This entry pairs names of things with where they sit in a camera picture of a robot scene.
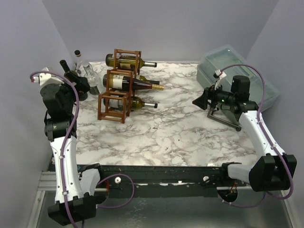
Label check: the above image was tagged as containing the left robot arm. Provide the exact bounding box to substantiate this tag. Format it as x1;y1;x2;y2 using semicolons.
37;70;105;227

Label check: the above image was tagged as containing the dark metal crank tool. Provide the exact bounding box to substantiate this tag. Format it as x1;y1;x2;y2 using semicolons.
207;108;242;132

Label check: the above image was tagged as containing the brown wooden wine rack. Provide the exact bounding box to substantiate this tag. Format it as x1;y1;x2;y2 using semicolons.
97;49;142;124

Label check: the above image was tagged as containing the green bottle white label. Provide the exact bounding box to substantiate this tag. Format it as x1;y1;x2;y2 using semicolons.
59;59;79;81

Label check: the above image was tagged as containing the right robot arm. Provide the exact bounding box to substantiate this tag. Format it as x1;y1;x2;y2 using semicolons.
192;76;297;192

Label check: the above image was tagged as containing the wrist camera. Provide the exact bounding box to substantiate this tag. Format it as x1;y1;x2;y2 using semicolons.
31;73;64;87
213;69;227;90

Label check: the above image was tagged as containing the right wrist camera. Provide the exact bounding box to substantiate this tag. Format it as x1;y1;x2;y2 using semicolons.
213;69;227;90

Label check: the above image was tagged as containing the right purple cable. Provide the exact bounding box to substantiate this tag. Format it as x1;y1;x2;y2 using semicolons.
219;63;294;209

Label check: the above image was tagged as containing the translucent green plastic toolbox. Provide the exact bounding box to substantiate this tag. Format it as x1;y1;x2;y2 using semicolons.
197;45;279;111

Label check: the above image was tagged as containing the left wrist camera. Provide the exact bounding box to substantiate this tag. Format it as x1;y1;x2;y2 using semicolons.
31;73;64;87

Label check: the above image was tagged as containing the clear wine bottle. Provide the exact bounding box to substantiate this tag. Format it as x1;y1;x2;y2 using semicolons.
74;50;92;76

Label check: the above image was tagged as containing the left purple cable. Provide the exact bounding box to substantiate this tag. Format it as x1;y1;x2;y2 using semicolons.
30;71;135;228

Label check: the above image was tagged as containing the clear bottle dark label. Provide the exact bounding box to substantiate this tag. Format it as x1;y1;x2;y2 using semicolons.
83;64;100;95

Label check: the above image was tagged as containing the dark bottle gold foil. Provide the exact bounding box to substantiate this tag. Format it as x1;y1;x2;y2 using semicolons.
109;74;164;91

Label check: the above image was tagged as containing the purple cable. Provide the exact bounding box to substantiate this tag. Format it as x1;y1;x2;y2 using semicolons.
30;71;135;228
219;63;294;209

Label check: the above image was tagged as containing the black front mounting rail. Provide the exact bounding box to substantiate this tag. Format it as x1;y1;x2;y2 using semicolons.
77;163;235;199

